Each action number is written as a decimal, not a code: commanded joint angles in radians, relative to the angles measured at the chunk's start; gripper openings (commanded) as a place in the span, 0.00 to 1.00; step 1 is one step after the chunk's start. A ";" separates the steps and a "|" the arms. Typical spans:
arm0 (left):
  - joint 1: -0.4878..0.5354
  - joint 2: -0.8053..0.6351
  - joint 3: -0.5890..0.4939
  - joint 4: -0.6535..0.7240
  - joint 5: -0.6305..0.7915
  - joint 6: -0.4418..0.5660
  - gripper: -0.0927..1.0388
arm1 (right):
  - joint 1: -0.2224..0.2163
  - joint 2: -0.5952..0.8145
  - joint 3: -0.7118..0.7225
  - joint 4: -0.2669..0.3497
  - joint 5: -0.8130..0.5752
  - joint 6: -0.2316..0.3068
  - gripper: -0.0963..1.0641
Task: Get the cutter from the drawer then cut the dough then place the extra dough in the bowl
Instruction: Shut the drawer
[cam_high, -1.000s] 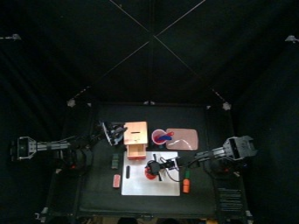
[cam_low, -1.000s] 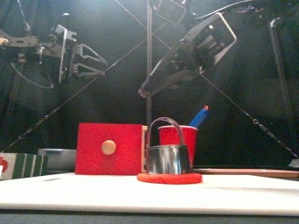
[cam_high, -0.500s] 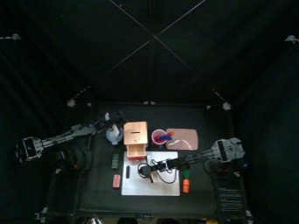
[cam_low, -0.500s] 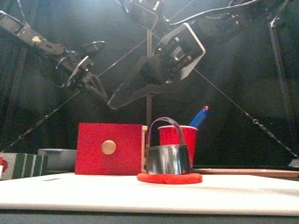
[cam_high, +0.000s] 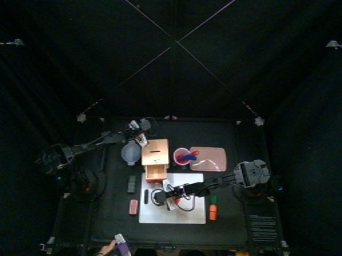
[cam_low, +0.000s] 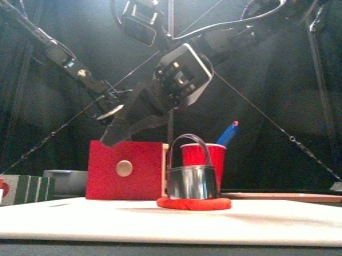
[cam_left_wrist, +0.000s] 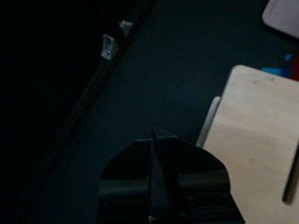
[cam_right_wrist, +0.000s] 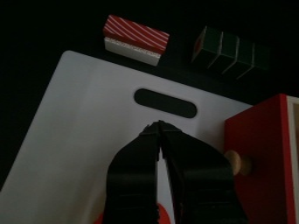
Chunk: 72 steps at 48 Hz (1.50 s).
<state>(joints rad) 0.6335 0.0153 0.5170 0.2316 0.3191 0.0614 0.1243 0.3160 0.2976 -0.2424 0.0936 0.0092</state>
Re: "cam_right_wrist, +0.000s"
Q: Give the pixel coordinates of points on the dark green toy sushi roll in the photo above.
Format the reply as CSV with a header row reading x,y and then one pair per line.
x,y
230,54

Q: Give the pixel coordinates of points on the red wooden drawer box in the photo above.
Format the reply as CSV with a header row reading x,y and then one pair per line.
x,y
265,157

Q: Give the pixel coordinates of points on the round wooden drawer knob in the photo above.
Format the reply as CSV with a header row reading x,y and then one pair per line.
x,y
238,162

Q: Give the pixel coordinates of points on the red orange dough piece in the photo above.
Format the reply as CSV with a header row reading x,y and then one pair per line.
x,y
164,214

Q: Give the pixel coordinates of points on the red striped toy sushi block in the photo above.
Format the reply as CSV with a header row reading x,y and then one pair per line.
x,y
134,39

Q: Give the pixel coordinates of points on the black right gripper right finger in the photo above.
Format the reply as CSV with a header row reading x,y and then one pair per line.
x,y
198,180

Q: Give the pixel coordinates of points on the white plastic cutting board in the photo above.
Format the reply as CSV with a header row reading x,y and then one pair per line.
x,y
86,122

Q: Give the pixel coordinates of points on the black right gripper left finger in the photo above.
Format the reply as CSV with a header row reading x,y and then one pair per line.
x,y
133,175

